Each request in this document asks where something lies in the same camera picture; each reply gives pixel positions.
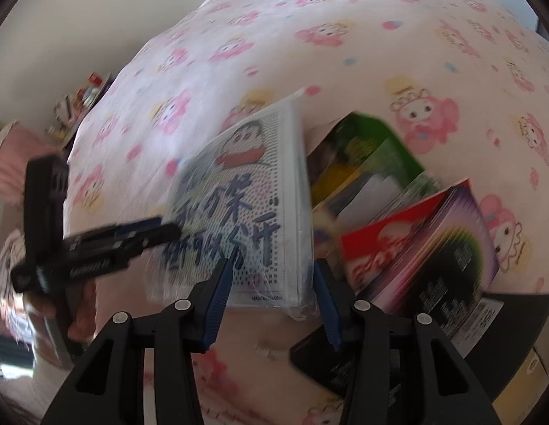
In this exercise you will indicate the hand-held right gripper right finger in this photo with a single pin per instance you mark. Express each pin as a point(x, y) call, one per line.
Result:
point(327, 310)

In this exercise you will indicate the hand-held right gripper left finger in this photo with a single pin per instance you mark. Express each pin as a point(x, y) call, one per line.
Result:
point(217, 305)

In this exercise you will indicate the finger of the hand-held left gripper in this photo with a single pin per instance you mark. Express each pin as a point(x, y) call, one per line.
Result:
point(161, 235)
point(124, 229)

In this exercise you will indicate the white cartoon zip pouch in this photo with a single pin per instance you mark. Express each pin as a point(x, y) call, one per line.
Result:
point(257, 186)

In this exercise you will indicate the person's left hand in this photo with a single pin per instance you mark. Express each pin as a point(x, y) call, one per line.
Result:
point(84, 314)

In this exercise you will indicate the pink frilled cloth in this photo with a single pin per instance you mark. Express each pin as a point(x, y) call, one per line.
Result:
point(13, 159)

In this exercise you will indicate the red printed card pack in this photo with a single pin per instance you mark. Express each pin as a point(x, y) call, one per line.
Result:
point(389, 239)

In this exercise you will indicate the pile of small colourful things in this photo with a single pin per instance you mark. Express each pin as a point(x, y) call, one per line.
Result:
point(84, 97)

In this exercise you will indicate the purple and black box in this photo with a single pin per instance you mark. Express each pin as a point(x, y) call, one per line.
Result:
point(460, 239)

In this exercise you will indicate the green snack packet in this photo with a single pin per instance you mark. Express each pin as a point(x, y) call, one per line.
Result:
point(376, 141)

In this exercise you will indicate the black box with labels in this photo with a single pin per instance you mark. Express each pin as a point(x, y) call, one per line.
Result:
point(513, 318)

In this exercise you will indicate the pink printed blanket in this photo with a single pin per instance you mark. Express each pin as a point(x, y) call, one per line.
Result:
point(345, 75)

